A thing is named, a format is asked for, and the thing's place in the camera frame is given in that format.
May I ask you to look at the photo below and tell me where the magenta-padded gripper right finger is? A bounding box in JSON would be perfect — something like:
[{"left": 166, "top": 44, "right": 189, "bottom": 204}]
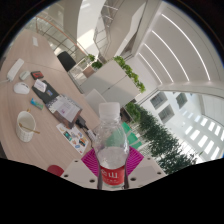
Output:
[{"left": 125, "top": 146, "right": 167, "bottom": 190}]

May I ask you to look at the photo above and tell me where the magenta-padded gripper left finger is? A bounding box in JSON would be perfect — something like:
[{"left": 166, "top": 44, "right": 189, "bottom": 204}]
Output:
[{"left": 61, "top": 148, "right": 100, "bottom": 190}]

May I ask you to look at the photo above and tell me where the clear red-labelled water bottle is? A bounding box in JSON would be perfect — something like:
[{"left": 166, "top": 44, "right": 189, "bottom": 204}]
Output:
[{"left": 92, "top": 101, "right": 130, "bottom": 191}]

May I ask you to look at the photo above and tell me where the flat round red coaster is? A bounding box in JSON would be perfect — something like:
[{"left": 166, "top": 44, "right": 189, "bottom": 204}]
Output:
[{"left": 46, "top": 164, "right": 65, "bottom": 177}]

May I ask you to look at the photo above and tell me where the colourful sticker sheet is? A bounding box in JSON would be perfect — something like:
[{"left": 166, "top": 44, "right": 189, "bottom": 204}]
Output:
[{"left": 55, "top": 122, "right": 90, "bottom": 156}]

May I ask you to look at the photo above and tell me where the long row of green plants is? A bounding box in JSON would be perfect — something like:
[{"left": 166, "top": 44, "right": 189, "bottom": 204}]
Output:
[{"left": 124, "top": 101, "right": 208, "bottom": 174}]

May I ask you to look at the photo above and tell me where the small black case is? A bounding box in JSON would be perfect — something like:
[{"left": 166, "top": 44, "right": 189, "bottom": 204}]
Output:
[{"left": 75, "top": 116, "right": 88, "bottom": 131}]

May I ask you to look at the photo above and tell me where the open brown notebook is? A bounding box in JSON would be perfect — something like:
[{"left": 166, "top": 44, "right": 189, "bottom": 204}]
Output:
[{"left": 46, "top": 94, "right": 83, "bottom": 129}]

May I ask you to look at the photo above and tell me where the white grid-pattern mug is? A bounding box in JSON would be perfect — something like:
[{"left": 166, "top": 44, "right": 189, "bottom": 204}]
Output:
[{"left": 15, "top": 110, "right": 41, "bottom": 143}]

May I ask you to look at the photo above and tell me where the white chair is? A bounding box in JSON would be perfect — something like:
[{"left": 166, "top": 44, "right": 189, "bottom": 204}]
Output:
[{"left": 84, "top": 88, "right": 108, "bottom": 116}]

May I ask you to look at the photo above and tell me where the black tablet sleeve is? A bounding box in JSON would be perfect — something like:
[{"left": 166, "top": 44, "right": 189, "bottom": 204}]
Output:
[{"left": 31, "top": 79, "right": 61, "bottom": 104}]

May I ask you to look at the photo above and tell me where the white cabinet topped with plants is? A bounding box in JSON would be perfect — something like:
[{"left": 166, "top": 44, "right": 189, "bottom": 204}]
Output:
[{"left": 79, "top": 55, "right": 147, "bottom": 108}]

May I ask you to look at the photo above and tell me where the small white box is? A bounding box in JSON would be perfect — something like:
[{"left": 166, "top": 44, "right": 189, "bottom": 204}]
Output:
[{"left": 33, "top": 78, "right": 48, "bottom": 93}]

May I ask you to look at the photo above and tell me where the white computer mouse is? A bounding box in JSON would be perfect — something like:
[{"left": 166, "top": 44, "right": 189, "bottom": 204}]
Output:
[{"left": 13, "top": 81, "right": 31, "bottom": 95}]

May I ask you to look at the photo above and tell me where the brown planter with green plants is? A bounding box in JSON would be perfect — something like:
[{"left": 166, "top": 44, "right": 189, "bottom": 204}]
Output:
[{"left": 83, "top": 53, "right": 104, "bottom": 78}]

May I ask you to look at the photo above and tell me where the small grey oval case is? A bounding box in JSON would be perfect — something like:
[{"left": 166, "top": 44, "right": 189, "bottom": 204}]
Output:
[{"left": 18, "top": 70, "right": 31, "bottom": 81}]

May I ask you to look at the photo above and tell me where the black chair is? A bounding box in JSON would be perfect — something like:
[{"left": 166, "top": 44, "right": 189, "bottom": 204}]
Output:
[{"left": 56, "top": 50, "right": 78, "bottom": 73}]

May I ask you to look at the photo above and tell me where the white paper sheet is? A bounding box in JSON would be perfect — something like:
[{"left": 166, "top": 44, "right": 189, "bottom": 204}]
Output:
[{"left": 31, "top": 36, "right": 40, "bottom": 48}]

